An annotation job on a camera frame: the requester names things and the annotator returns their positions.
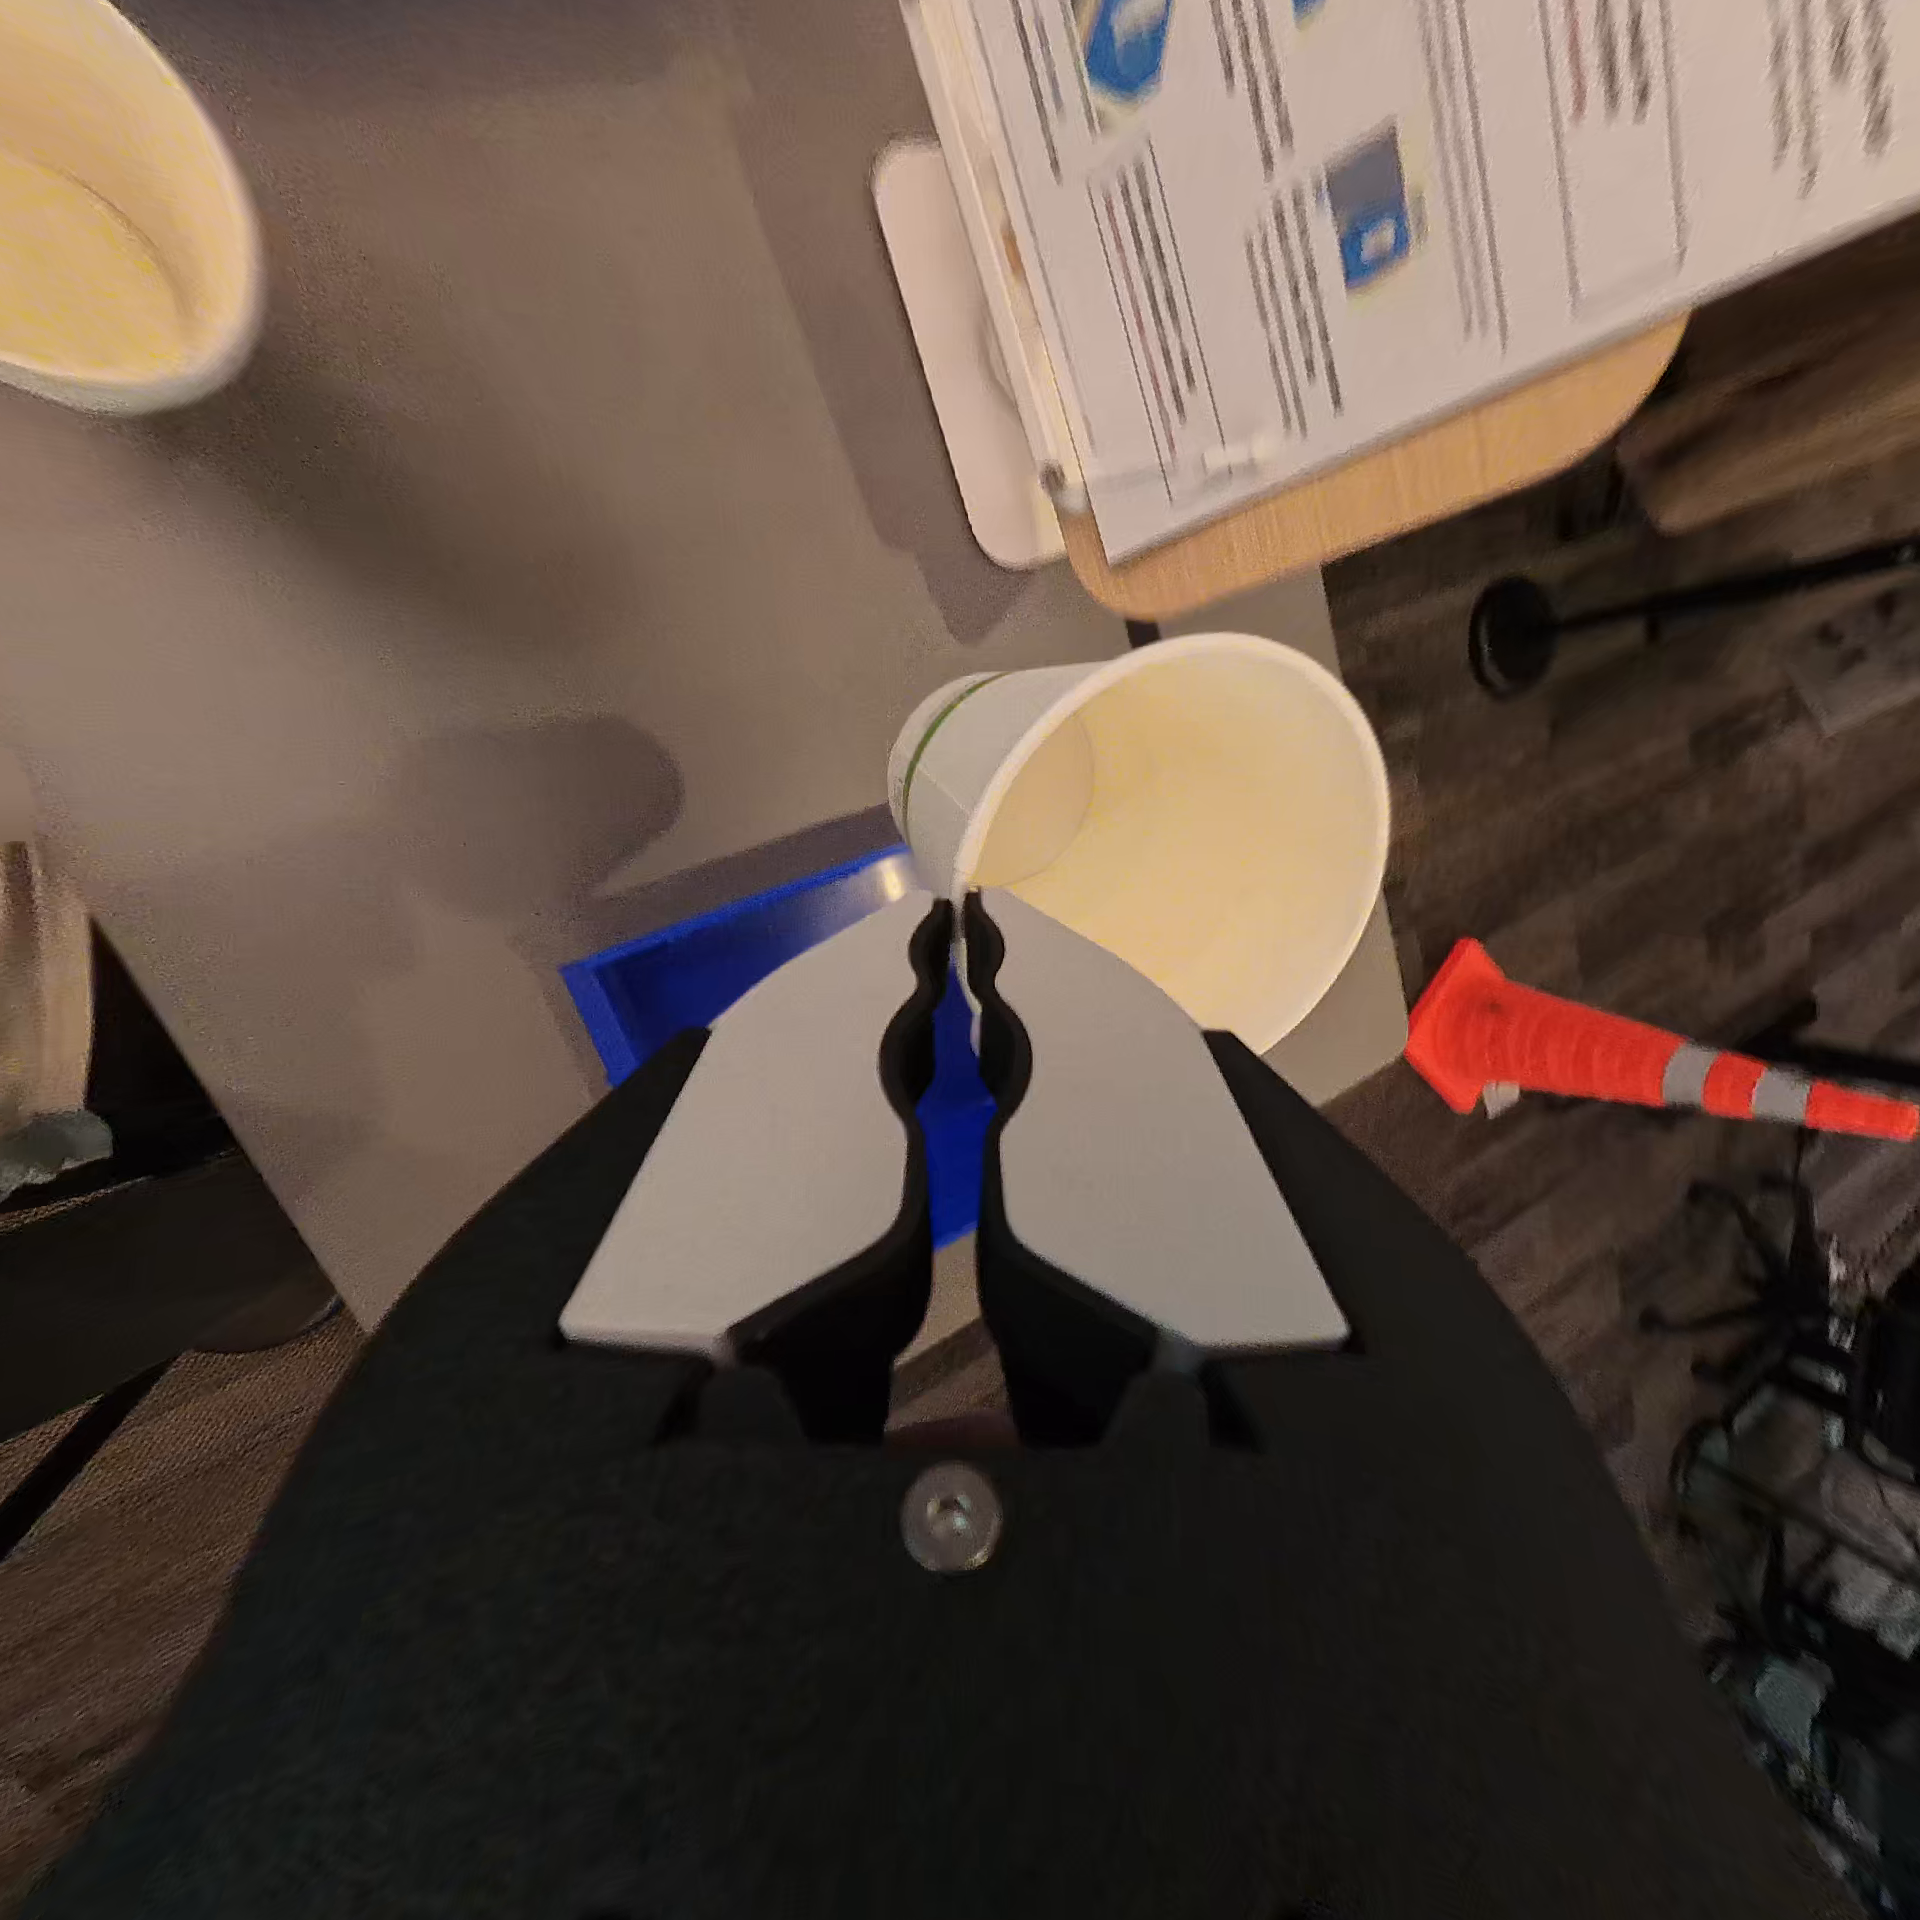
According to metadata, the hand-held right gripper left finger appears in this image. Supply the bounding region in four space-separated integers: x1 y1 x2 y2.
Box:
560 895 962 1448

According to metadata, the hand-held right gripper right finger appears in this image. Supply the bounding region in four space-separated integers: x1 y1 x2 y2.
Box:
962 894 1357 1448

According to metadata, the blue plastic bin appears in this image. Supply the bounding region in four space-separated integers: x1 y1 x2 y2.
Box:
554 844 999 1252

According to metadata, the white paper cup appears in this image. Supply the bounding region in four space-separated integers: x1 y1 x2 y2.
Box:
882 629 1394 1059

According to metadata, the stack of nested paper cups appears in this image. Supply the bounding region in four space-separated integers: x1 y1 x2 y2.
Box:
0 0 268 417

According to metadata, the orange traffic cone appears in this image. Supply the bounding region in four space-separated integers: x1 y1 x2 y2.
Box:
1401 939 1920 1144

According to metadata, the black round-base stand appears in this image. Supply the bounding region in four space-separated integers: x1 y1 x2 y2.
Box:
1469 542 1920 702

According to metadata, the black chair base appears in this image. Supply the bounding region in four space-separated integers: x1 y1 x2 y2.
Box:
1635 1169 1920 1504

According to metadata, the printed instruction sheet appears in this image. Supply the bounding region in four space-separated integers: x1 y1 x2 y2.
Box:
957 0 1920 567

